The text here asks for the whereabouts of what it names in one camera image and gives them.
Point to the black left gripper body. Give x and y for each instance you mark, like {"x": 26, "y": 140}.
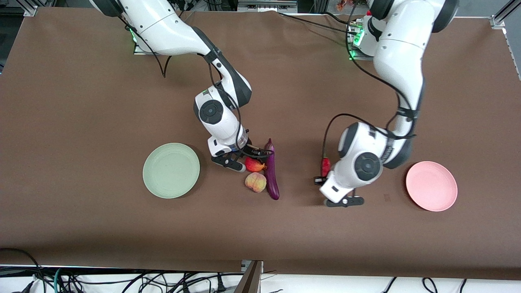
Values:
{"x": 318, "y": 180}

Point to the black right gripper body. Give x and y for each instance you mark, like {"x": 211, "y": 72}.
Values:
{"x": 247, "y": 149}

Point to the red apple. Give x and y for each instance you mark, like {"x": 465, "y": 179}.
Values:
{"x": 255, "y": 165}

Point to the red chili pepper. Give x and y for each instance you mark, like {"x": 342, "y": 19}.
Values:
{"x": 325, "y": 166}

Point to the long purple eggplant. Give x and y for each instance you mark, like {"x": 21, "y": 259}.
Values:
{"x": 272, "y": 179}

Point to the yellow pink peach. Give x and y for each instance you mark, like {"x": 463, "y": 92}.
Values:
{"x": 255, "y": 182}

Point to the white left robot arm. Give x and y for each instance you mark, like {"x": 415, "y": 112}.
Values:
{"x": 399, "y": 53}

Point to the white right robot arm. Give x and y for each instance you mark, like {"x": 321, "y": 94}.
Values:
{"x": 163, "y": 28}

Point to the pale green plate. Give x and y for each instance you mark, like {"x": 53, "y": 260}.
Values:
{"x": 171, "y": 171}

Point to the pink plate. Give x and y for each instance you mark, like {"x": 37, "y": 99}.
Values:
{"x": 431, "y": 186}

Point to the black power plug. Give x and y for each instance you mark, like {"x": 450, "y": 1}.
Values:
{"x": 220, "y": 285}

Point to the grey device box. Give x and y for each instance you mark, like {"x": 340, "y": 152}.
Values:
{"x": 266, "y": 5}

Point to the colourful toy pile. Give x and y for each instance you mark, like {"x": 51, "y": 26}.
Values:
{"x": 344, "y": 4}

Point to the aluminium profile post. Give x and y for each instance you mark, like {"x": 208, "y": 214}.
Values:
{"x": 250, "y": 280}

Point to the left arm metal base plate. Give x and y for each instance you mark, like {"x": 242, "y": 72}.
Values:
{"x": 360, "y": 58}

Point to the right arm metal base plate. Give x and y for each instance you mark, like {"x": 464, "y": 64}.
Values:
{"x": 140, "y": 51}

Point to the aluminium table frame rail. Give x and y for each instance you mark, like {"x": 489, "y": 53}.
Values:
{"x": 498, "y": 20}

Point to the aluminium frame corner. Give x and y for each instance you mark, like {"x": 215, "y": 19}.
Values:
{"x": 30, "y": 11}

